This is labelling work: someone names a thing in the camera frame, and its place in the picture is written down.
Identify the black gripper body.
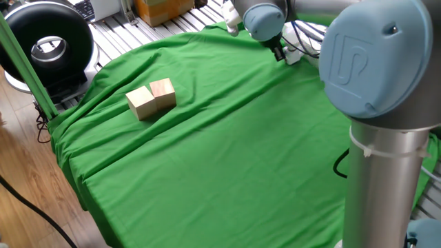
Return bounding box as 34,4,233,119
260,34,284,50

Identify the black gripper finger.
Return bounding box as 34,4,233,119
270,43,287,63

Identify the white plug-in bulb holder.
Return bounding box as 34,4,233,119
283,46,305,65

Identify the cardboard box yellow tape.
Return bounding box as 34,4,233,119
134,0,196,28

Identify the reddish wooden cube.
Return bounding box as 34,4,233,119
149,77,177,110

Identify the pale wooden cube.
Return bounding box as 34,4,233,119
125,85,158,121

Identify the green cloth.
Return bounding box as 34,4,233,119
48,13,440,248

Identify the white box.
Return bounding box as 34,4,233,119
90,0,122,22

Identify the black keyboard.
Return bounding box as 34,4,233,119
72,0,96,22

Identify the dark blue cable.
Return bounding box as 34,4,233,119
291,20,321,58

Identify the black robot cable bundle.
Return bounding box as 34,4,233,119
281,19,327,59

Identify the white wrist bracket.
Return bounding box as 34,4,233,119
220,0,244,37

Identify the thin black wire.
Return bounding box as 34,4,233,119
35,103,52,144

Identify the green frame post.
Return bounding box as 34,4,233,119
0,12,59,121

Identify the black ring-shaped device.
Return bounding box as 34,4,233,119
0,1,101,104

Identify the thick black floor cable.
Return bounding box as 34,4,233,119
0,174,79,248

